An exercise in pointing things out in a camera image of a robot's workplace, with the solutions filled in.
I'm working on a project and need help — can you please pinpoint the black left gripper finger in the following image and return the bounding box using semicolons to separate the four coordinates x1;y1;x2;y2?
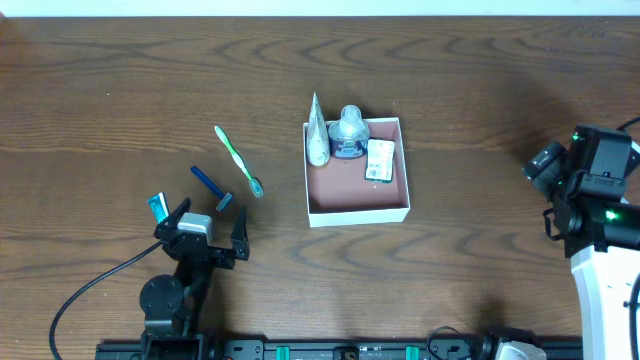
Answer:
230;207;250;261
154;197;191;241

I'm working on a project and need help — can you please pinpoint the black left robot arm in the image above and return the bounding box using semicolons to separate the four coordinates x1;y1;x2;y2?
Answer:
139;198;250;339

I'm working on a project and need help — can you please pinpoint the blue disposable razor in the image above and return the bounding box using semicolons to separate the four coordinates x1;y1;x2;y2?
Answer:
190;166;233;212

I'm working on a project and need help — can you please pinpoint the white box with pink interior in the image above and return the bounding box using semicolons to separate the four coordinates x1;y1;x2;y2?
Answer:
303;117;411;228

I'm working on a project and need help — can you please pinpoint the green Dettol soap box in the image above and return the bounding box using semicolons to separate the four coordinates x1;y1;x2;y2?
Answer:
365;139;395;183

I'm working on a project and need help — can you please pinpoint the white Pantene tube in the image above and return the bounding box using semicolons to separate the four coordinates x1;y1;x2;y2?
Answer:
306;93;330;167

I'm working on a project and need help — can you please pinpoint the clear foam soap pump bottle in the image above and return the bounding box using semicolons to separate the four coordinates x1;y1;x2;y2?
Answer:
328;105;370;159

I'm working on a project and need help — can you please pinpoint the teal small packet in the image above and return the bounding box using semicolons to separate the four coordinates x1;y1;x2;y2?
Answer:
147;192;170;224

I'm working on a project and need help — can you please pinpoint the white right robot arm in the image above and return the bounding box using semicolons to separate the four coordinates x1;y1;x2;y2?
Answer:
523;125;639;359

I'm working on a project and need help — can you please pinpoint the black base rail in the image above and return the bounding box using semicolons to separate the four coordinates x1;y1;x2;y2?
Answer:
94;327;584;360

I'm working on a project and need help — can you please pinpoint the green white toothbrush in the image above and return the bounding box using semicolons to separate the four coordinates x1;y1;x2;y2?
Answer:
214;126;264;198

